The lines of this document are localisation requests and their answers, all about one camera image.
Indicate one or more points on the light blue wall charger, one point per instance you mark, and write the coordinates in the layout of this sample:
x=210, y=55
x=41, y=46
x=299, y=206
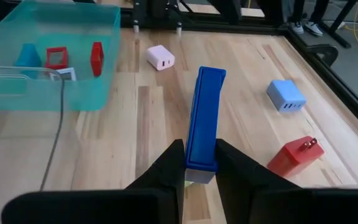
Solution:
x=284, y=93

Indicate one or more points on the white digital clock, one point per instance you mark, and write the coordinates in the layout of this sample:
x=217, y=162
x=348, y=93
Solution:
x=68, y=73

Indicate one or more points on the red wall charger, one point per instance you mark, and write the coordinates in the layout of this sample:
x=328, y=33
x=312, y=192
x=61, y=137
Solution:
x=291, y=158

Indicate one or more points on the black aluminium table frame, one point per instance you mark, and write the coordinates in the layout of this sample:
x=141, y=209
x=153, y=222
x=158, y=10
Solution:
x=353, y=99

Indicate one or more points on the teal slim block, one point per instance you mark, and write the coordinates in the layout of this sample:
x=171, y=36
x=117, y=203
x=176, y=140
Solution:
x=28, y=59

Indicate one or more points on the red digital clock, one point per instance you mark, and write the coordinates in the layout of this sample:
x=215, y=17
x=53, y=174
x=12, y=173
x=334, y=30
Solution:
x=56, y=58

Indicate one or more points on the person's leg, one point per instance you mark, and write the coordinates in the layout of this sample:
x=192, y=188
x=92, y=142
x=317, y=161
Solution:
x=320, y=9
x=300, y=11

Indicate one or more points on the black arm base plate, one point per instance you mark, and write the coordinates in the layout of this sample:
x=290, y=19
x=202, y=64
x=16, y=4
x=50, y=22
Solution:
x=157, y=12

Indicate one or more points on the black floor stand foot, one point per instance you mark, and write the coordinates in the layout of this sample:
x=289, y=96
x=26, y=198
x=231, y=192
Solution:
x=334, y=28

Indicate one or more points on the clear plastic bin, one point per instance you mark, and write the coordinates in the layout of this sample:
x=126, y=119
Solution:
x=17, y=140

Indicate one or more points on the red slim block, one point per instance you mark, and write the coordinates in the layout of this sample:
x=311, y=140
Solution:
x=97, y=59

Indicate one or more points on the teal translucent plastic bin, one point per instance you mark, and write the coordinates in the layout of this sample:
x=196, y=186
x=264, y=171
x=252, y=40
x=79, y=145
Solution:
x=82, y=93

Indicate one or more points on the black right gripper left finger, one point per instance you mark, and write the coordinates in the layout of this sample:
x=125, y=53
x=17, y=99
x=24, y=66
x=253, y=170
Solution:
x=166, y=174

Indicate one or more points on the dark blue slim block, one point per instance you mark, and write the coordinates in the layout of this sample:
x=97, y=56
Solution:
x=205, y=124

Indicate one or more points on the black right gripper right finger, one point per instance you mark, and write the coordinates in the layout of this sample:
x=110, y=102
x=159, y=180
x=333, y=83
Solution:
x=238, y=186

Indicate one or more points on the white charger with green trim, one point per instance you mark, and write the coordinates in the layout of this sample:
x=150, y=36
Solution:
x=158, y=57

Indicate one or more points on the person's white shoe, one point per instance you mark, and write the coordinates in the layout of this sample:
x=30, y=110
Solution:
x=297, y=28
x=314, y=28

